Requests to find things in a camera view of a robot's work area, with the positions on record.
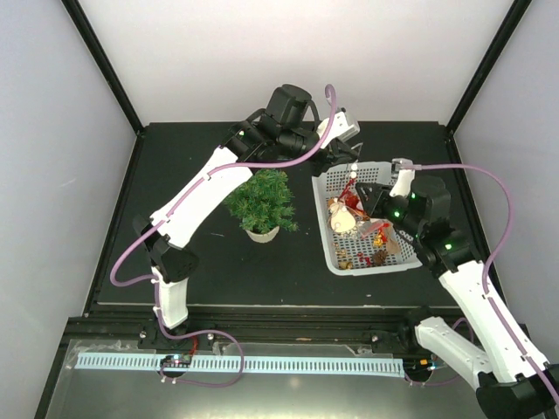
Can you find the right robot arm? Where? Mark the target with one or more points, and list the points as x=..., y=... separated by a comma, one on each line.
x=510, y=377

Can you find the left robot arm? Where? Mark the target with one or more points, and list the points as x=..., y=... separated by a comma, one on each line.
x=270, y=137

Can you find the small green christmas tree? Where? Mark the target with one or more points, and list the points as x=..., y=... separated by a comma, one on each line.
x=263, y=205

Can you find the small circuit board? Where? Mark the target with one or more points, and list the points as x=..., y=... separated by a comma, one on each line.
x=176, y=360

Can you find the wooden snowman ornament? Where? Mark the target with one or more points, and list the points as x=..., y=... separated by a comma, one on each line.
x=341, y=219

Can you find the left black frame post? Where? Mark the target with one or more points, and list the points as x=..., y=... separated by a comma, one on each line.
x=81, y=22

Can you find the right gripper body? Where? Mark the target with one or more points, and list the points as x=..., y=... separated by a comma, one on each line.
x=379, y=211

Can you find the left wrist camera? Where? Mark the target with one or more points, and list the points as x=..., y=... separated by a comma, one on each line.
x=343, y=128

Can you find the gold bell ornament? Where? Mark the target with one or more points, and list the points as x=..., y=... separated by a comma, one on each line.
x=346, y=265

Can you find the brown pine cone ornament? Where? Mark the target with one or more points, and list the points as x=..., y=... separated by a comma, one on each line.
x=379, y=257

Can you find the light blue slotted cable duct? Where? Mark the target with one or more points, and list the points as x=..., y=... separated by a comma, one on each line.
x=248, y=364

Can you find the black frame post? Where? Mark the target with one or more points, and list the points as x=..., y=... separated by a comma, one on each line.
x=81, y=22
x=502, y=36

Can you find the white perforated plastic basket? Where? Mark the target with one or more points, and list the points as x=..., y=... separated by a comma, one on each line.
x=339, y=182

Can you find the right black frame post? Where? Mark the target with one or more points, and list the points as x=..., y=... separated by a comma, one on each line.
x=502, y=36

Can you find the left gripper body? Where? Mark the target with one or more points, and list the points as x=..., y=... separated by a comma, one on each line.
x=331, y=156

